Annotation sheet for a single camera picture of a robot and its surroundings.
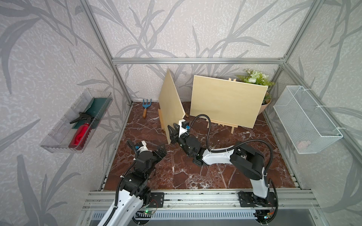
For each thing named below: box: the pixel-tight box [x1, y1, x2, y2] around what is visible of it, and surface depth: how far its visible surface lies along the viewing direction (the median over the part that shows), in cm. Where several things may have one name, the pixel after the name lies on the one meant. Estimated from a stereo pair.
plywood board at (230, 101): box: [189, 74, 269, 129], surface depth 87 cm
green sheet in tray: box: [71, 96, 114, 130], surface depth 71 cm
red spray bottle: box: [68, 112, 95, 151], surface depth 61 cm
